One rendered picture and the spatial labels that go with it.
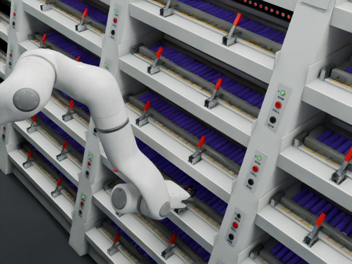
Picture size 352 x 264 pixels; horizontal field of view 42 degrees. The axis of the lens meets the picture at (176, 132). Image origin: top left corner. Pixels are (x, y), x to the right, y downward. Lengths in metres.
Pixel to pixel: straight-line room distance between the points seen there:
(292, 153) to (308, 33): 0.31
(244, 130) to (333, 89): 0.27
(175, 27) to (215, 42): 0.16
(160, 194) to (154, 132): 0.38
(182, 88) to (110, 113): 0.38
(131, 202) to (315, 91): 0.56
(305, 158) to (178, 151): 0.45
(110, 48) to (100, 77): 0.56
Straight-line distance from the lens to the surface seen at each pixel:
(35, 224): 2.25
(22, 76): 1.09
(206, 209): 1.55
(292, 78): 1.20
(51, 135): 2.24
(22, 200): 2.39
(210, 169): 1.45
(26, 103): 1.08
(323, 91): 1.17
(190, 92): 1.45
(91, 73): 1.14
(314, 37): 1.17
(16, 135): 2.48
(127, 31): 1.64
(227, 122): 1.33
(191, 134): 1.54
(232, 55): 1.31
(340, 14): 1.15
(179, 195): 1.43
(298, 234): 1.31
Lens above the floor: 1.39
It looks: 24 degrees down
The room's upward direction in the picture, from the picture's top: 15 degrees clockwise
